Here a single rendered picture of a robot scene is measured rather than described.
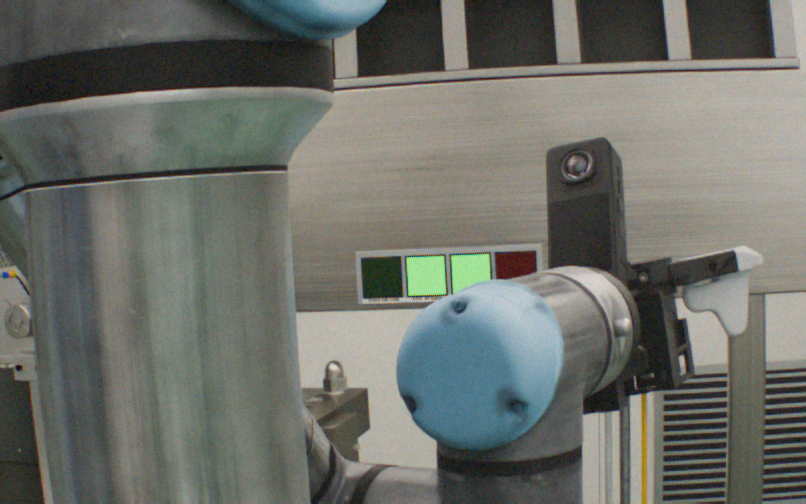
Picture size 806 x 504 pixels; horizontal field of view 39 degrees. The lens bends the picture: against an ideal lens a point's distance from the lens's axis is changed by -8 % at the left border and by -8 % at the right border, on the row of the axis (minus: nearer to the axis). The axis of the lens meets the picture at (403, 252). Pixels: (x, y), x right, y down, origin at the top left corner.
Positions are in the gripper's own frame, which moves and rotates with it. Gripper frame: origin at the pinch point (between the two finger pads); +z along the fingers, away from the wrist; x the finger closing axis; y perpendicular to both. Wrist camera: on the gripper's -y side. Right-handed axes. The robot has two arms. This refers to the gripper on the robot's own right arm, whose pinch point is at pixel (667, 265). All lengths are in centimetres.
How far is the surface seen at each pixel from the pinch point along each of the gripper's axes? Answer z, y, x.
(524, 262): 61, -1, -38
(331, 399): 49, 12, -64
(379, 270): 56, -4, -57
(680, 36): 68, -27, -13
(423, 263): 57, -4, -51
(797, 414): 301, 67, -52
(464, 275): 59, -1, -46
